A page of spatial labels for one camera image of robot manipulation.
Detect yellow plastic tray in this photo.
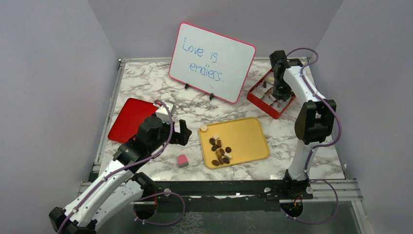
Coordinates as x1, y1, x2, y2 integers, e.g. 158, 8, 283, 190
198, 117, 270, 169

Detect pink whiteboard eraser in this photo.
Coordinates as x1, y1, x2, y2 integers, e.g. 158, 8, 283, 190
177, 155, 189, 168

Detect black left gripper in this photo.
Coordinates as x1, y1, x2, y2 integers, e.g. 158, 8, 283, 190
149, 117, 191, 153

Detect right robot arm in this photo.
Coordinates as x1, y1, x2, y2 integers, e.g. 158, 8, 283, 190
269, 50, 337, 198

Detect red box lid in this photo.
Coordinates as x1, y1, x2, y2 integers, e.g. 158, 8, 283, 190
108, 98, 157, 143

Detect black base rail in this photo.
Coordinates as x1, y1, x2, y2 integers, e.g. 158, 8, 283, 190
128, 179, 313, 215

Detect white heart chocolate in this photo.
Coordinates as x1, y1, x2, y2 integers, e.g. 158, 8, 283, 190
200, 125, 208, 132

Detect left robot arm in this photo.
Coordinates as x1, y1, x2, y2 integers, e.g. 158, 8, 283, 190
49, 115, 192, 234

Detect pink-framed whiteboard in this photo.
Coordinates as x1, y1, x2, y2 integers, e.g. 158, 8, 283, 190
168, 22, 256, 103

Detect dark oval chocolate front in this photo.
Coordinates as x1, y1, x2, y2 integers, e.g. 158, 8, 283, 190
211, 160, 221, 166

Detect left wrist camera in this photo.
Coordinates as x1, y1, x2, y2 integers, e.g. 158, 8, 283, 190
154, 102, 176, 124

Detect red chocolate box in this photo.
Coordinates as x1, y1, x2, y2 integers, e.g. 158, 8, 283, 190
247, 70, 296, 119

